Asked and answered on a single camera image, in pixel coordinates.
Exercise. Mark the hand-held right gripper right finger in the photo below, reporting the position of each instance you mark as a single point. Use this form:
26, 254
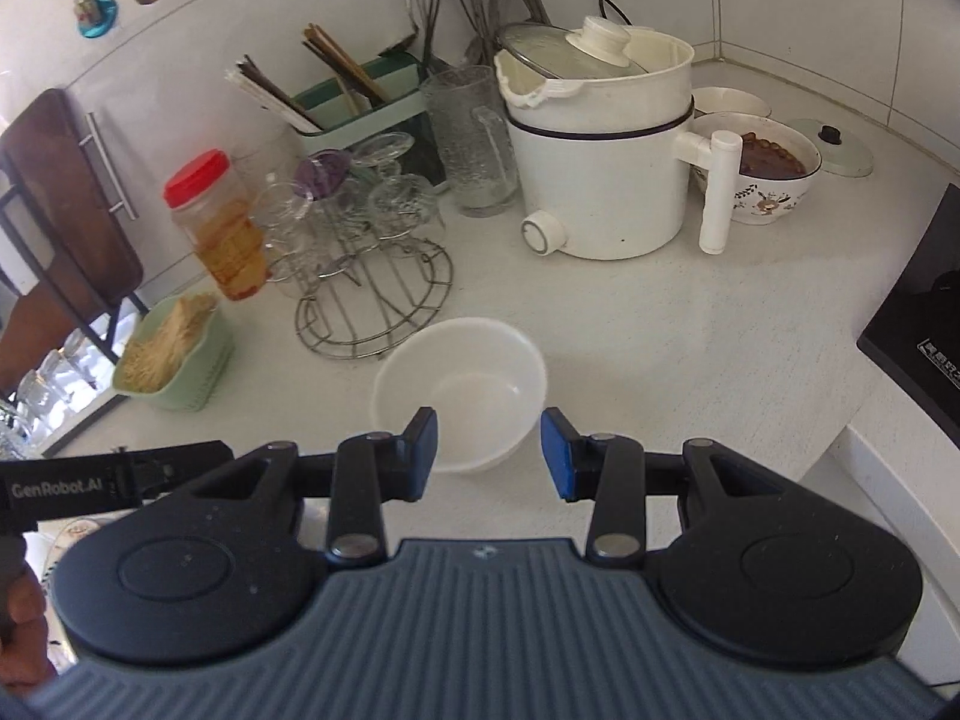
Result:
555, 457

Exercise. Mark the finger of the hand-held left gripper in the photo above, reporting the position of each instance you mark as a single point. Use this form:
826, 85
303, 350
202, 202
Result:
180, 466

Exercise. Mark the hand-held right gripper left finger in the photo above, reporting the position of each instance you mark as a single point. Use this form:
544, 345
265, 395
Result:
421, 451

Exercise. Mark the white ceramic bowl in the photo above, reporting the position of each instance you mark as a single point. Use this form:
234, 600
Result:
457, 390

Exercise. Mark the person's left hand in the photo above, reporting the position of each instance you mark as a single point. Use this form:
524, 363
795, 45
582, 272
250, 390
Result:
30, 637

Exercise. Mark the inverted clear tumbler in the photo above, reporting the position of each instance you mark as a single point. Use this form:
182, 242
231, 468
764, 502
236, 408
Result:
86, 356
54, 382
30, 412

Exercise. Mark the green plastic basket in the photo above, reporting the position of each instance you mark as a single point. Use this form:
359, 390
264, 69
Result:
191, 382

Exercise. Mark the pile of wooden sticks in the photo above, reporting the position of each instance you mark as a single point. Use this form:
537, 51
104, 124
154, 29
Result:
161, 349

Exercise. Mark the red-lidded plastic jar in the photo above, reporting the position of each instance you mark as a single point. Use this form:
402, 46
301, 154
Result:
225, 240

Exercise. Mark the inverted stemmed glass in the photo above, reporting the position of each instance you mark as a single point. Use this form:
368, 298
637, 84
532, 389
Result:
285, 217
405, 195

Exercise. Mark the white electric cooking pot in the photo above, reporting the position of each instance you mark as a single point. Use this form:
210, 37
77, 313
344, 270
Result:
600, 187

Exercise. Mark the purple glass cup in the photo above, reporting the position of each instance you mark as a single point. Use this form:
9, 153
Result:
324, 174

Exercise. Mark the textured glass pitcher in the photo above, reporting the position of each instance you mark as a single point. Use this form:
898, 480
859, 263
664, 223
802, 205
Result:
465, 157

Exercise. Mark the brown wooden cutting board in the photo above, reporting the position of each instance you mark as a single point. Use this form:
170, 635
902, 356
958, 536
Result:
60, 187

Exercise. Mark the black metal dish rack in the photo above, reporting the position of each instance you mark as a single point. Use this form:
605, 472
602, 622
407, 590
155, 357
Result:
15, 187

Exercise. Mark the floral bowl with brown food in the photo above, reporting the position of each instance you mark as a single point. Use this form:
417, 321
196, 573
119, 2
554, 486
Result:
765, 202

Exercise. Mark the green and white utensil holder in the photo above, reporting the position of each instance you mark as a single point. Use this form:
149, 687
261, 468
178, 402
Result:
375, 109

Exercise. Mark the bundle of white chopsticks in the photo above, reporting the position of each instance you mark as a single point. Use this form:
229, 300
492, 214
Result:
274, 101

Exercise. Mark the bundle of brown chopsticks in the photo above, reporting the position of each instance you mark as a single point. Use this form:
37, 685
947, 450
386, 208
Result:
345, 64

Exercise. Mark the black induction cooktop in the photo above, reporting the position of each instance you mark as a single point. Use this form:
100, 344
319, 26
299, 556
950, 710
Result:
922, 307

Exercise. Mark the small white bowl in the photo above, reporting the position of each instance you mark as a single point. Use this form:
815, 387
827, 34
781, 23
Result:
731, 101

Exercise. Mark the glass pot lid white knob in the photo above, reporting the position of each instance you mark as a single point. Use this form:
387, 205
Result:
600, 41

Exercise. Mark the pale green lid black knob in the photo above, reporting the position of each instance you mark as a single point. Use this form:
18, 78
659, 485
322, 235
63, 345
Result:
844, 154

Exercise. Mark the bundle of black chopsticks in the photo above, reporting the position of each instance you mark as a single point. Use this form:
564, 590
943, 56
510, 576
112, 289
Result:
431, 30

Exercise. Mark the teal wall fitting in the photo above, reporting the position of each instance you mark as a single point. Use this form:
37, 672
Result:
96, 19

